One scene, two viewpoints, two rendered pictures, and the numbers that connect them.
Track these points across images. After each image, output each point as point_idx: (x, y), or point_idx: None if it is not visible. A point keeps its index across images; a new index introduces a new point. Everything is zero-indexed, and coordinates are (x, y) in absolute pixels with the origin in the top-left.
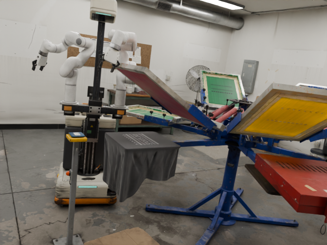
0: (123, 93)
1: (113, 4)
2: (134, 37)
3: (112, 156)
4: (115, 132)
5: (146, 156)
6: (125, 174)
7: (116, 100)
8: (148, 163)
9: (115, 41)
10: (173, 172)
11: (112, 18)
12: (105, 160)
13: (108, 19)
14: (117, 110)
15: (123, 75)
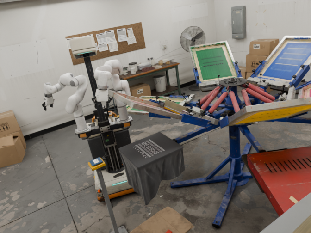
0: (123, 108)
1: (90, 40)
2: (117, 64)
3: (130, 169)
4: (127, 146)
5: (157, 166)
6: (143, 185)
7: (120, 116)
8: (160, 169)
9: (101, 83)
10: (183, 168)
11: (93, 52)
12: (126, 169)
13: (90, 54)
14: (123, 124)
15: None
